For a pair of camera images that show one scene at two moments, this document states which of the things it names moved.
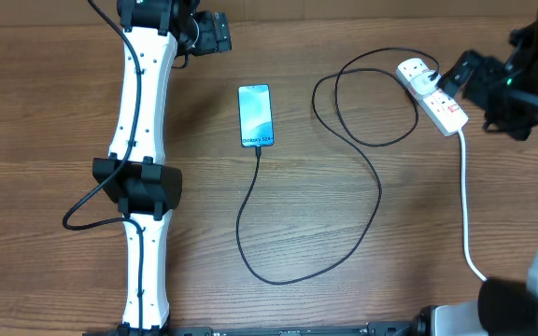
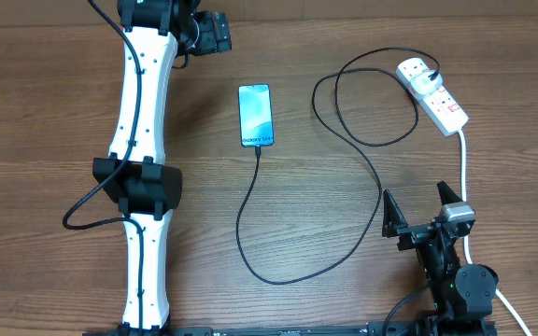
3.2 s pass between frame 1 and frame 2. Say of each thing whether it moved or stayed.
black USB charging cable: stayed
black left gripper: stayed
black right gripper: moved
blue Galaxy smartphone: stayed
